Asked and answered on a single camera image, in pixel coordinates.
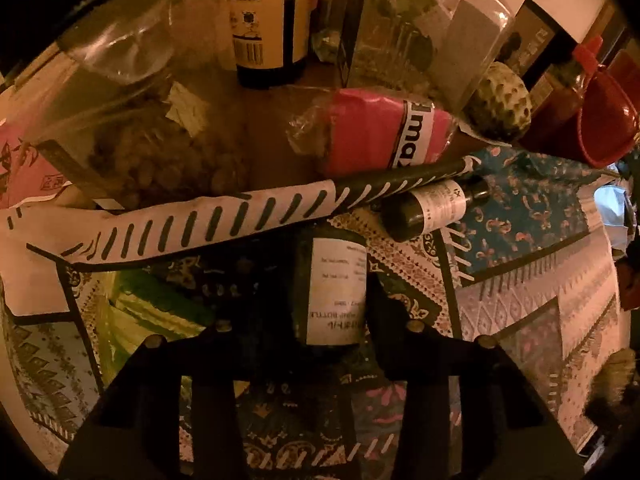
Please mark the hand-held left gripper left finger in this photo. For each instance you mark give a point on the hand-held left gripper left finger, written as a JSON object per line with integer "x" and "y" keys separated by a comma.
{"x": 260, "y": 310}

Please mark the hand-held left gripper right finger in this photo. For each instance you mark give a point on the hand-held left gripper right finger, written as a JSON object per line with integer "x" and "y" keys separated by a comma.
{"x": 392, "y": 325}

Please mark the large dark white-label bottle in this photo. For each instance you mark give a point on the large dark white-label bottle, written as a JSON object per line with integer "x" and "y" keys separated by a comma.
{"x": 335, "y": 290}

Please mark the green packet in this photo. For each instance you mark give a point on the green packet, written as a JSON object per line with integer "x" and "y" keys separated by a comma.
{"x": 150, "y": 305}

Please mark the small dark white-label bottle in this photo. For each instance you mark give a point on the small dark white-label bottle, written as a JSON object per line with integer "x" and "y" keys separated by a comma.
{"x": 435, "y": 205}

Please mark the printed tablecloth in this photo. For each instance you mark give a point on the printed tablecloth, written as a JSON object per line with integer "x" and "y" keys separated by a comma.
{"x": 525, "y": 310}

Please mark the pink packet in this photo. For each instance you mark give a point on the pink packet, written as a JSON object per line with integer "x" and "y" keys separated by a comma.
{"x": 370, "y": 130}

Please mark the clear jar with nuts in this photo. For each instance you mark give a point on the clear jar with nuts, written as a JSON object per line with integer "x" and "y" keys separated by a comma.
{"x": 135, "y": 110}

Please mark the custard apple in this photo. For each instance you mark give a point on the custard apple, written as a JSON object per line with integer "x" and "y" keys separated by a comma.
{"x": 502, "y": 100}

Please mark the red sauce bottle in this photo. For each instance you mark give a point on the red sauce bottle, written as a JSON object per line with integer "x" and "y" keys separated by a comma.
{"x": 560, "y": 100}

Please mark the pink printed paper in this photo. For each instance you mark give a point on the pink printed paper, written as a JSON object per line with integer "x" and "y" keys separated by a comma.
{"x": 20, "y": 160}

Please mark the clear jar with packets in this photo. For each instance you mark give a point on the clear jar with packets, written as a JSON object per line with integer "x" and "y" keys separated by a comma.
{"x": 430, "y": 35}

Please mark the dark bottle with yellow label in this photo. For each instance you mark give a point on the dark bottle with yellow label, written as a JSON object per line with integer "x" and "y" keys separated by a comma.
{"x": 270, "y": 15}

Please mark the red plastic cup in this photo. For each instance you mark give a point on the red plastic cup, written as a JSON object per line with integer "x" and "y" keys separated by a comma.
{"x": 607, "y": 115}

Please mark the black carton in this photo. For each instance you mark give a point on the black carton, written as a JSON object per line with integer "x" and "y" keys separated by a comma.
{"x": 535, "y": 35}

